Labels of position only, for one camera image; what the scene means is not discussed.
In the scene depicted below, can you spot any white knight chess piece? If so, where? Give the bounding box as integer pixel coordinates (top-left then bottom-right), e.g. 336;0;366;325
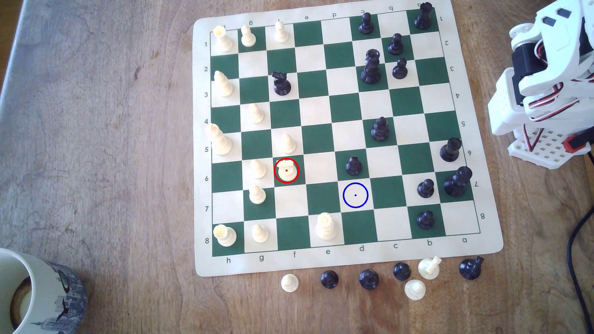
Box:
418;256;442;280
276;159;298;182

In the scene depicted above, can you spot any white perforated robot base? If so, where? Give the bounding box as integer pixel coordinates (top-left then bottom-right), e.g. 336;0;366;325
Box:
507;125;592;170

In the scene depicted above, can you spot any green and cream chess mat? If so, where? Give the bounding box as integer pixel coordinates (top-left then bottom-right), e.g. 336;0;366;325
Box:
192;0;505;278

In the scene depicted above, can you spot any white queen chess piece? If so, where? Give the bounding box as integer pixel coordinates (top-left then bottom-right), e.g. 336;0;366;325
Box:
316;212;337;241

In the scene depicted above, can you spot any white king chess piece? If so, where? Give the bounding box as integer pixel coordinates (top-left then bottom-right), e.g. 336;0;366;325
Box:
204;123;233;156

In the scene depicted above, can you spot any black knight chess piece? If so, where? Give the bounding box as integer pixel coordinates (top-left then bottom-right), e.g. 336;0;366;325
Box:
459;256;484;281
272;71;292;96

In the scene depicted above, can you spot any white rook chess piece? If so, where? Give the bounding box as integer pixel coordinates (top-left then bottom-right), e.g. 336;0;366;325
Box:
212;25;234;53
213;224;237;247

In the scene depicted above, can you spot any white bishop chess piece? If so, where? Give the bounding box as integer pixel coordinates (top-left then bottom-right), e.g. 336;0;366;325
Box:
213;71;234;97

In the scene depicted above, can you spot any black queen chess piece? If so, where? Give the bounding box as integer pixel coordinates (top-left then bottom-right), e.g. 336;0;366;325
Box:
360;49;381;85

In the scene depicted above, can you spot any black rook top right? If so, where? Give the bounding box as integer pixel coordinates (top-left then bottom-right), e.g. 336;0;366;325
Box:
414;2;434;30

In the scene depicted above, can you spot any printed ceramic mug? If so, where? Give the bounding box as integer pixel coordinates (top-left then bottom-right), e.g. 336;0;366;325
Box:
0;248;88;334

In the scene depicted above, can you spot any orange and black clamp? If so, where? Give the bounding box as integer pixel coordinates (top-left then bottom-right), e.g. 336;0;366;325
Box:
562;134;592;154

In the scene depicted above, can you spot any red white servo wire bundle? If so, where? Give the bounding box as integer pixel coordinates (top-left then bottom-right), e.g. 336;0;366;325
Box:
527;70;594;122

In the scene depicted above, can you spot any black cable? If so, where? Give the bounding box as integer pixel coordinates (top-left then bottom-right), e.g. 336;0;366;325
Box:
567;153;594;323

